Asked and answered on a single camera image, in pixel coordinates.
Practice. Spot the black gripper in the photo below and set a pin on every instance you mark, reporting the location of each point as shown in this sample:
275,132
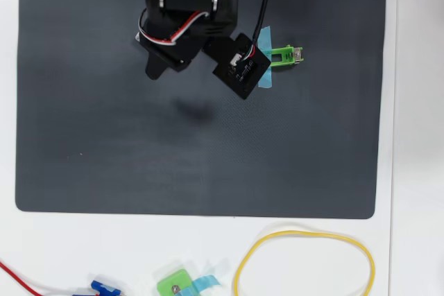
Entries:
166,61

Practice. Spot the green battery holder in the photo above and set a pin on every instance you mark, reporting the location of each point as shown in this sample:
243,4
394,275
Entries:
297,54

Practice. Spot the dark grey textured mat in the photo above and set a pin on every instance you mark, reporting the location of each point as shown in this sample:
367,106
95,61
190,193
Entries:
173,154

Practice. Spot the long blue masking tape strip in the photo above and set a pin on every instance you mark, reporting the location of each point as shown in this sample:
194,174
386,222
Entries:
266,37

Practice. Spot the yellow rubber band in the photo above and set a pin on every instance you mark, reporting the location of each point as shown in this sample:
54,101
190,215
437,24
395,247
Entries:
295,231

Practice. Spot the green printed block with screw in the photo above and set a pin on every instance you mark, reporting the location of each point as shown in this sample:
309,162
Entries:
173,282

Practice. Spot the short blue tape piece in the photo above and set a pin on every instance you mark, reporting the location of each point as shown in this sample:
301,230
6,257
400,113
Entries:
204,281

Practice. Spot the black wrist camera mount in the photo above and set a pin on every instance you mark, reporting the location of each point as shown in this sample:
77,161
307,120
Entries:
236,77

